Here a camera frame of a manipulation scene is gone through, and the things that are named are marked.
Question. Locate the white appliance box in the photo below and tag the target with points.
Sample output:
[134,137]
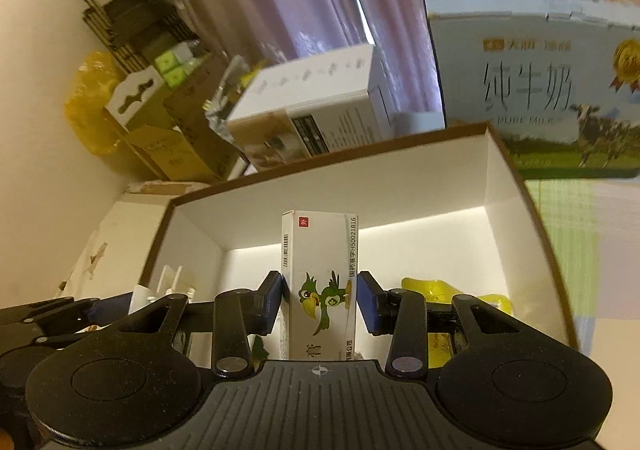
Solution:
[310,99]

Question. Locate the white medicine box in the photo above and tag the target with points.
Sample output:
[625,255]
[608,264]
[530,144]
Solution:
[320,280]

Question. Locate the large brown cardboard box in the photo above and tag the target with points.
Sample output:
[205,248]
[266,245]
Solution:
[425,190]

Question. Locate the yellow plastic bag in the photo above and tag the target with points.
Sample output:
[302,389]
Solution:
[92,104]

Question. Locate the white plastic blister pack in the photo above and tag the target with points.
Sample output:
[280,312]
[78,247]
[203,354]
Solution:
[172,280]

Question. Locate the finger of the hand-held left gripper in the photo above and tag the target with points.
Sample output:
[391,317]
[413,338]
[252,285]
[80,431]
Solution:
[112,307]
[50,334]

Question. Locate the yellow packet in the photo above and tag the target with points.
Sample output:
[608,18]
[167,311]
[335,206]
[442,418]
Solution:
[430,287]

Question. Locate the green tissue packs in carton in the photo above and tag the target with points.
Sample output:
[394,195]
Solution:
[172,62]

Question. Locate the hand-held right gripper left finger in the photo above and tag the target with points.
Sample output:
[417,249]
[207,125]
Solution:
[274,302]

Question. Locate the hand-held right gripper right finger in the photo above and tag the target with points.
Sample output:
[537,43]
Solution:
[366,302]

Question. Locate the light blue milk carton box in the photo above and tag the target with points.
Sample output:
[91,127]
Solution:
[530,79]

